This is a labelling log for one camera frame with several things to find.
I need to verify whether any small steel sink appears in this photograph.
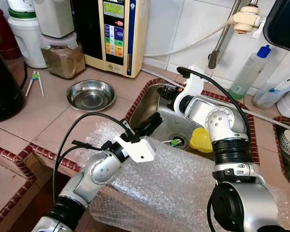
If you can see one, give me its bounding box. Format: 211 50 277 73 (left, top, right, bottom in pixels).
273 116 290 194

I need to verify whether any bubble wrap sheet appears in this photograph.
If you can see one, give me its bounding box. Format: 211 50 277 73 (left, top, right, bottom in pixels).
75 121 290 232

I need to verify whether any clear jar brown powder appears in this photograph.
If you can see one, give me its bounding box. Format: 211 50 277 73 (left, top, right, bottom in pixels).
40 34 86 79

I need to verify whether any black kettle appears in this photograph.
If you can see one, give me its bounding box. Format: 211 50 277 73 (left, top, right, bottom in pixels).
0 39 27 122

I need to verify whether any short black left arm cable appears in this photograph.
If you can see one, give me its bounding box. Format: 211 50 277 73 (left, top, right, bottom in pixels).
56 139 109 165

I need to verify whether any clear bottle blue cap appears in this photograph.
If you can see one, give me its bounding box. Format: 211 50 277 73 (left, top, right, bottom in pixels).
228 45 272 100

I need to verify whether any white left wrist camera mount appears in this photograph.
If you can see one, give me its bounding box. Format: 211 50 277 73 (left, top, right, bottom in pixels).
115 134 156 162

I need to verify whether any large steel sink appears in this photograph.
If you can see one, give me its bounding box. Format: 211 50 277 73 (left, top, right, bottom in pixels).
130 83 253 161

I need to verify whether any green white small brush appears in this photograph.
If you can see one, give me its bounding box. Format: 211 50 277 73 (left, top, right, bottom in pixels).
164 137 184 146

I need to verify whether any white flexible hose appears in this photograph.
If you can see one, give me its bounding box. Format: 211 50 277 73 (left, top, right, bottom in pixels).
149 20 235 56

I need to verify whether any yellow plastic cup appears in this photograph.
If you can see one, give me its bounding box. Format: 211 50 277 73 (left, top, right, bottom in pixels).
189 127 214 154

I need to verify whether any small steel bowl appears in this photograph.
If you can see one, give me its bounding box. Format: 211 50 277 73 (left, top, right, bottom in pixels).
66 80 116 113

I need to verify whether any grey plastic container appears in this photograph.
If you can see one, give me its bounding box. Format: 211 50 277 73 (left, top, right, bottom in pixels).
33 0 75 39

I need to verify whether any white blue handled brush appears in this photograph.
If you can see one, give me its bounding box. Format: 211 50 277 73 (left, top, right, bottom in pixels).
271 75 290 95

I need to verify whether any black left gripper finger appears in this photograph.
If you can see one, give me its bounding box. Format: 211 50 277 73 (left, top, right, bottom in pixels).
138 113 163 131
143 116 163 136

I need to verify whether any cream water ionizer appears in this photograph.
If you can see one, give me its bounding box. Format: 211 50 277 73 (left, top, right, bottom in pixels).
72 0 150 78

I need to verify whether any dark red bucket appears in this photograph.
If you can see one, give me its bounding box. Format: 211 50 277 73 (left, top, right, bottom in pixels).
0 9 21 61

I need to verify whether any round sink drain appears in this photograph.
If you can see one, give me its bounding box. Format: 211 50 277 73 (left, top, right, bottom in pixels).
169 134 189 149

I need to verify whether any cream faucet diverter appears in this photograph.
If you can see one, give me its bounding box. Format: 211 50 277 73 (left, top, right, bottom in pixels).
232 5 262 34

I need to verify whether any grey metal faucet spout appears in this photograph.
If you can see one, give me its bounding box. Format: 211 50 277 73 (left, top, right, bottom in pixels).
208 0 242 70

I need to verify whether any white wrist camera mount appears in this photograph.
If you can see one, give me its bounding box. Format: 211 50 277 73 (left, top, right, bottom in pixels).
179 65 206 114
115 134 156 162

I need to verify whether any white tongs green hinge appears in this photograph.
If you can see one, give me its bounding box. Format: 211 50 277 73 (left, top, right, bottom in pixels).
25 72 45 97

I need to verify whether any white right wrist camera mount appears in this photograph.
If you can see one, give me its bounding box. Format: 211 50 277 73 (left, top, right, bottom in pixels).
179 65 206 114

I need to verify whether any clear plastic cup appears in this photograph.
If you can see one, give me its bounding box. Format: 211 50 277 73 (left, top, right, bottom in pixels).
253 82 281 109

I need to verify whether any white canister green band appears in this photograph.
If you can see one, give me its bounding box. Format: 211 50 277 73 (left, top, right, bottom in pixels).
7 0 46 68

